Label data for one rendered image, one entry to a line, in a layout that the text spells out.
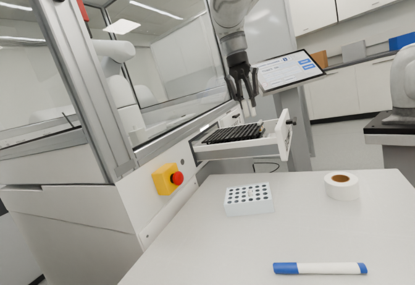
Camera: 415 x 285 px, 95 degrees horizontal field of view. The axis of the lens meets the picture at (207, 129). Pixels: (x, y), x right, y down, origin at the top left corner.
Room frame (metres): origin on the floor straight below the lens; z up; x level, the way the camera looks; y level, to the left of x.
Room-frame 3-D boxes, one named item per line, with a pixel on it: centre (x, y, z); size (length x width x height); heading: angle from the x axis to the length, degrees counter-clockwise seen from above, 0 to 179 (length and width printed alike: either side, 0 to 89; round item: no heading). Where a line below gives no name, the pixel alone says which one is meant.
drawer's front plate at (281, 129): (0.67, -0.27, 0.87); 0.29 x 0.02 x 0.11; 150
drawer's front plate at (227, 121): (1.11, -0.15, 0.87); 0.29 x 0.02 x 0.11; 150
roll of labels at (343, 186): (0.42, -0.28, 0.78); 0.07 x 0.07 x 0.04
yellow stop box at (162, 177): (0.54, 0.15, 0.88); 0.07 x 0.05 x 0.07; 150
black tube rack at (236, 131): (0.77, -0.10, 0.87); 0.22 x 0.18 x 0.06; 60
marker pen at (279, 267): (0.26, -0.11, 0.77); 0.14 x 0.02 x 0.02; 73
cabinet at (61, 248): (1.11, 0.40, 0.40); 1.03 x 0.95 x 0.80; 150
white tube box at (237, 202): (0.47, -0.06, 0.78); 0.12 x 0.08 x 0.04; 75
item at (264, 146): (0.78, -0.09, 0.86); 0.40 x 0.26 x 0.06; 60
